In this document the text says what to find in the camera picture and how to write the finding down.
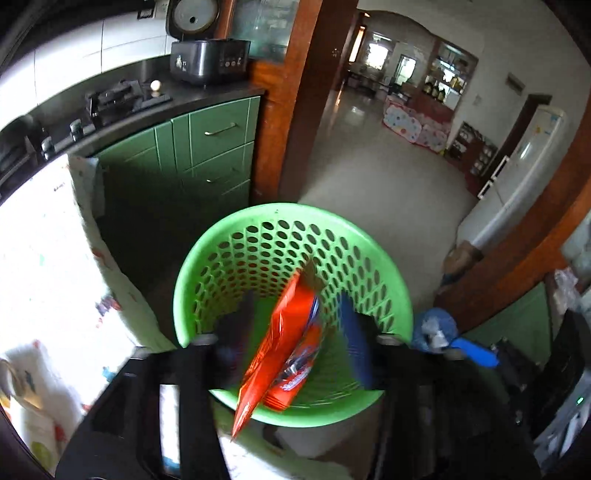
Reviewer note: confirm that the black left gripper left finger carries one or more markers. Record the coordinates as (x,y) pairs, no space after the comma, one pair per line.
(210,361)

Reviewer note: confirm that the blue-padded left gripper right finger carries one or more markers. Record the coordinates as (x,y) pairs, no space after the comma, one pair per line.
(409,437)

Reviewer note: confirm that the orange snack wrapper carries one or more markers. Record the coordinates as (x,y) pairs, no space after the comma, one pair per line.
(287,353)

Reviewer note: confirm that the green kitchen cabinet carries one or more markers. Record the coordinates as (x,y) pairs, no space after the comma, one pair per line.
(181,176)

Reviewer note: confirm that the green perforated plastic basket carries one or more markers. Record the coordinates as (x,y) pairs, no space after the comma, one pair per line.
(279,273)

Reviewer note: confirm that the patterned white tablecloth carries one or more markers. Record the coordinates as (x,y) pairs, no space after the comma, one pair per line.
(88,382)

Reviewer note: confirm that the white refrigerator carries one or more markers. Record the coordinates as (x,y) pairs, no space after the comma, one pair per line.
(517,182)

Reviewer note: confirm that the black gas stove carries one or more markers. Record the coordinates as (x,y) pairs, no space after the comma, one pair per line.
(26,144)

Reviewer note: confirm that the black rice cooker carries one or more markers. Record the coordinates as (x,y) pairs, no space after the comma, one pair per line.
(196,57)

